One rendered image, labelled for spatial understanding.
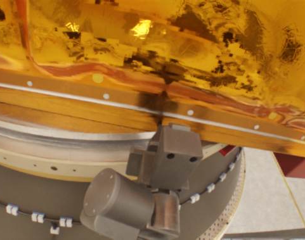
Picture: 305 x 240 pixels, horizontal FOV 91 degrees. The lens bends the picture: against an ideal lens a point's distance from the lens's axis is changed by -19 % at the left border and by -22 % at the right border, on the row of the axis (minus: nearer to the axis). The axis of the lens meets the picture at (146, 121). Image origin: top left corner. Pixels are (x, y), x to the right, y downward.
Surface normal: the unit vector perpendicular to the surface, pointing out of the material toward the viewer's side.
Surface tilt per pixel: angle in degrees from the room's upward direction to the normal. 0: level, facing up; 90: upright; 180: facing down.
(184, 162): 90
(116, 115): 90
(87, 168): 90
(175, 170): 90
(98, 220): 41
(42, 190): 62
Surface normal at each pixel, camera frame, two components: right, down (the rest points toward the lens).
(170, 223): 0.43, -0.66
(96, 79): -0.06, 0.66
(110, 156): 0.19, -0.73
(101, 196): -0.68, -0.58
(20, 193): 0.03, 0.24
